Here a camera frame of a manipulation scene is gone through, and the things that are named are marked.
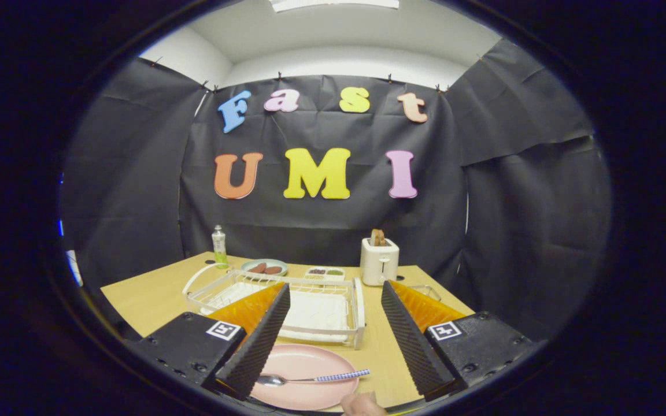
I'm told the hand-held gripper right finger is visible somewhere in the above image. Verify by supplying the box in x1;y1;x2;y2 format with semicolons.
380;280;545;402

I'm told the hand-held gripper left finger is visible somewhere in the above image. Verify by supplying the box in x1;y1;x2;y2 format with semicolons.
127;283;291;400

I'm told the pink plate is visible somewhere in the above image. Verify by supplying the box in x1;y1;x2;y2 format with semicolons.
250;344;361;412

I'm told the metal wire basket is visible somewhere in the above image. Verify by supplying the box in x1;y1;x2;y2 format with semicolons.
407;284;442;303

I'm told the white wire dish rack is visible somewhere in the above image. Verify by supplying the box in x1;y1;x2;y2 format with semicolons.
183;263;367;351

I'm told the spoon with blue checked handle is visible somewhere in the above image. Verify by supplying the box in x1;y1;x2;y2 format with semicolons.
257;369;371;387

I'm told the pale green plate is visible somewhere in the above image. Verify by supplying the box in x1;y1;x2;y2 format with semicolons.
240;258;288;277

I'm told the white toaster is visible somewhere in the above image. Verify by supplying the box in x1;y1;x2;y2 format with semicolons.
360;237;400;287

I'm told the small white condiment tray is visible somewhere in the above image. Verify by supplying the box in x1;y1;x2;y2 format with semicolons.
305;266;346;281

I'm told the clear bottle with green liquid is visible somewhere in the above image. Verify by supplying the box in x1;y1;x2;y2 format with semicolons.
212;225;228;270

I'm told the black backdrop cloth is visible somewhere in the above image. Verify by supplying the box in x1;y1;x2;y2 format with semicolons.
58;38;614;341

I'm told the white blue panel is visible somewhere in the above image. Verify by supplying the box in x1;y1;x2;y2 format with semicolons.
57;218;83;288

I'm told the ceiling light panel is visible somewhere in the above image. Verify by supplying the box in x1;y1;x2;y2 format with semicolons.
269;0;400;12

